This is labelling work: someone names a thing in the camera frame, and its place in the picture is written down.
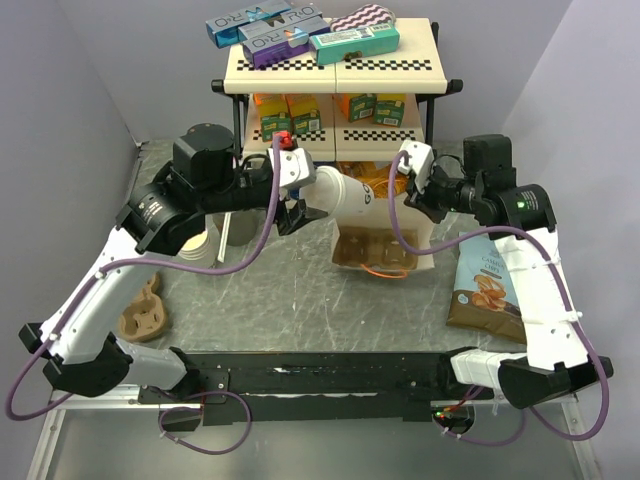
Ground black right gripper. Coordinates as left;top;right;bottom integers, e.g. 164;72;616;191
404;163;482;224

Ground paper takeout bag orange handles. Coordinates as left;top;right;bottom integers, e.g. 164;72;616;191
331;162;434;279

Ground white paper coffee cup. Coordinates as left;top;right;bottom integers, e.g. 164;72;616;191
330;173;375;218

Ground brown cardboard cup carrier top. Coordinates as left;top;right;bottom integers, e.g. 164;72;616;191
332;227;418;271

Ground brown cardboard cup carrier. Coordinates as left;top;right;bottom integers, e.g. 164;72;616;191
115;273;169;343
332;227;418;271

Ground white plastic cup lid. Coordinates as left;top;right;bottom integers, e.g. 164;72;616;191
300;166;345;216

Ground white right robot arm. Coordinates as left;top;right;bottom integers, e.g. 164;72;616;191
391;134;614;409

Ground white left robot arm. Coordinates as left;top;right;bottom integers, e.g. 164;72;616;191
20;124;316;402

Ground grey straw holder cup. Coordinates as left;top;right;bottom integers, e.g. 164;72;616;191
226;210;259;247

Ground bundle of wrapped white straws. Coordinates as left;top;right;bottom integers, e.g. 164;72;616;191
217;212;232;263

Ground orange snack bag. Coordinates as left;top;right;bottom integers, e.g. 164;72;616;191
337;161;391;199

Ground stack of white paper cups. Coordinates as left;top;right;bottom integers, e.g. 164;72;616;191
176;230;217;268

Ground green orange box far right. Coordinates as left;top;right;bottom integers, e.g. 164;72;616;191
373;93;406;127

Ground green orange box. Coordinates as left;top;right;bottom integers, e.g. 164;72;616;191
373;93;406;127
253;93;292;142
334;93;376;123
285;94;322;136

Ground green orange box far left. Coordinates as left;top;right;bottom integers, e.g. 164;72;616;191
253;93;292;142

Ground cream two-tier shelf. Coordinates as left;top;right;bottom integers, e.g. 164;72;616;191
211;18;463;164

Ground brown chips bag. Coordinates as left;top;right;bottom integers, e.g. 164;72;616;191
446;236;526;344

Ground purple toothpaste box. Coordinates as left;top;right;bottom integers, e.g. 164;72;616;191
242;27;311;69

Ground teal toothpaste box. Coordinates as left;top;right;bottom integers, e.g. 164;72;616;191
310;23;400;65

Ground pink wavy pattern pouch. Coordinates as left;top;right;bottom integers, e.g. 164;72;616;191
329;3;396;32

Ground blue toothpaste box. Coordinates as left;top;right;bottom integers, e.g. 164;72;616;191
206;0;292;49
238;5;323;41

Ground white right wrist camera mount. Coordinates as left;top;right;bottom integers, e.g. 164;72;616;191
397;139;435;194

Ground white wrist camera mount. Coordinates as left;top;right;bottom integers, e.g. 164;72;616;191
268;131;316;190
397;139;435;194

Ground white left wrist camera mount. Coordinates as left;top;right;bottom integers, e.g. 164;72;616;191
268;131;316;190

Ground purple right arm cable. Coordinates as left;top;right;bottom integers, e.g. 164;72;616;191
387;151;611;446

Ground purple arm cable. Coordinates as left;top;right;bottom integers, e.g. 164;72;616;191
387;151;611;446
4;134;282;454

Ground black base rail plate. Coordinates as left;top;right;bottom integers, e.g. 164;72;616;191
136;352;470;426

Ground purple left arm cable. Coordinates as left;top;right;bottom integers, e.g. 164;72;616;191
4;134;282;454

